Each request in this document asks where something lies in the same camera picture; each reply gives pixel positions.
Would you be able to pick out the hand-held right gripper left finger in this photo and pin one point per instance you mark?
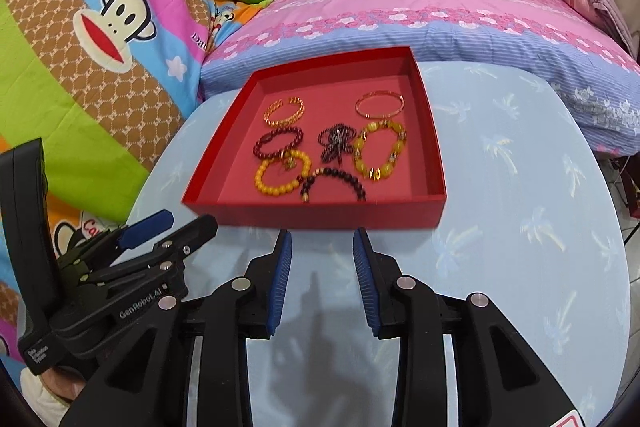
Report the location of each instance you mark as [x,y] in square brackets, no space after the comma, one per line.
[280,277]

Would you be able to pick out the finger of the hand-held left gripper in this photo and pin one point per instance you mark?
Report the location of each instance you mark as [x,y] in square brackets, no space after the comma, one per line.
[147,227]
[185,239]

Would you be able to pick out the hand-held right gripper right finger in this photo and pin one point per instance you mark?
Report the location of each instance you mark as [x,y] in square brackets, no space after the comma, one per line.
[367,282]

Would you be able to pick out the red jewelry box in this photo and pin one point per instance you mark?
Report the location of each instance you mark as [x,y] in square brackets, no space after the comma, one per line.
[300,214]

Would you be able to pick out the person's left forearm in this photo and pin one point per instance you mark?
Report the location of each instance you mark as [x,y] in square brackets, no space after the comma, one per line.
[60,386]

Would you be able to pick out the light blue palm print tablecloth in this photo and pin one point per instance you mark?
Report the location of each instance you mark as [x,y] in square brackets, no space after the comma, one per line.
[500,207]

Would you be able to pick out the cartoon monkey printed blanket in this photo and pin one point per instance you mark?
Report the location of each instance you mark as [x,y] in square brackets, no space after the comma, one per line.
[100,82]

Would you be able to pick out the gold woven bangle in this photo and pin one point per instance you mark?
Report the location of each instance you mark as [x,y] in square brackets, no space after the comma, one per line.
[298,107]

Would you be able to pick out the thin rose gold bangle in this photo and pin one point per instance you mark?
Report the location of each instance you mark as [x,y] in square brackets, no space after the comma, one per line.
[380,93]

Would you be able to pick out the pink blue striped pillow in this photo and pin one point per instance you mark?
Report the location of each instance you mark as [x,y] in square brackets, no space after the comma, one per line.
[400,7]

